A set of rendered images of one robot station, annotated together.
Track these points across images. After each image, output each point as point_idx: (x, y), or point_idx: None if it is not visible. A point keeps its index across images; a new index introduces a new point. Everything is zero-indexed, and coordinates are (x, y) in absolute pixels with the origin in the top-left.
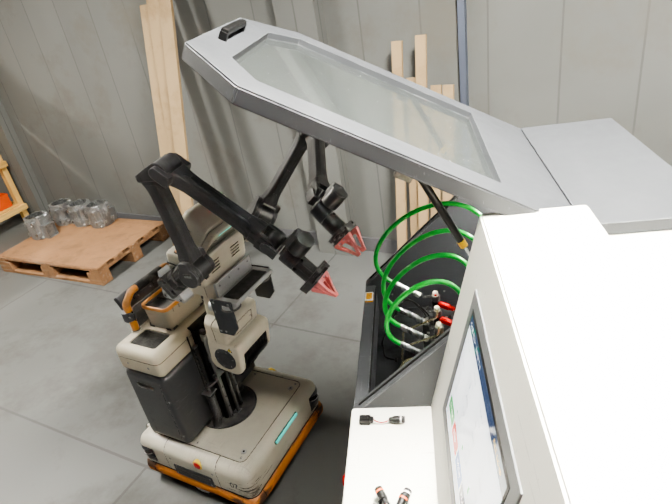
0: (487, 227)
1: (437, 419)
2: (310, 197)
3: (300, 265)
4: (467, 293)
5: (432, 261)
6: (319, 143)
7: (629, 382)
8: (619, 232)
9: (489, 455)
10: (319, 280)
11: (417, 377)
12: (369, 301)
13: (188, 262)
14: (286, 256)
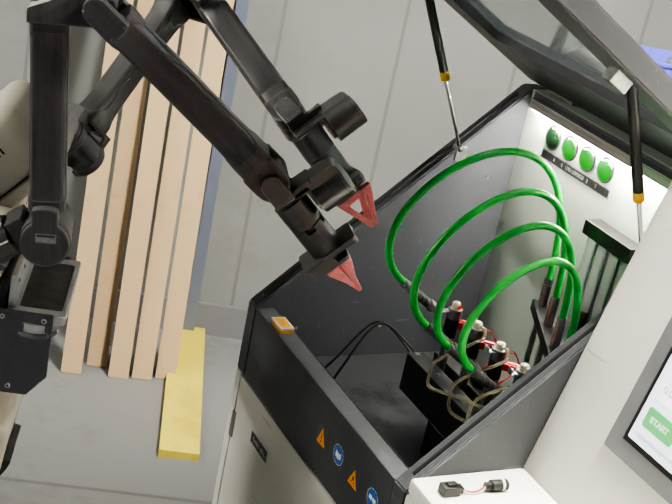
0: None
1: (574, 470)
2: (291, 113)
3: (322, 226)
4: (666, 262)
5: (377, 268)
6: (242, 23)
7: None
8: None
9: None
10: (349, 255)
11: (523, 414)
12: (287, 332)
13: (57, 208)
14: (302, 206)
